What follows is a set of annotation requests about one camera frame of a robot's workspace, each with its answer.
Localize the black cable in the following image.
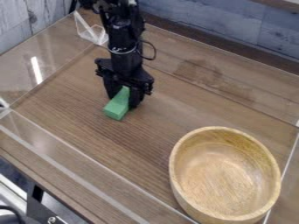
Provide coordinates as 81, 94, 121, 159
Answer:
0, 205, 28, 224

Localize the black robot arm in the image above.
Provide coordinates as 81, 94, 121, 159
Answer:
78, 0, 156, 109

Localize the black table leg bracket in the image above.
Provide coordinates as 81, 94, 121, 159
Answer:
25, 185, 68, 224

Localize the green rectangular block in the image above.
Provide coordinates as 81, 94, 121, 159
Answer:
102, 87, 129, 121

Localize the clear acrylic corner bracket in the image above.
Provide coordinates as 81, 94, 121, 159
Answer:
73, 11, 108, 46

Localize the wooden bowl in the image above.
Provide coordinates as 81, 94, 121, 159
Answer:
168, 126, 281, 224

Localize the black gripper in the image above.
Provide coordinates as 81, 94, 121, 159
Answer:
94, 52, 154, 109

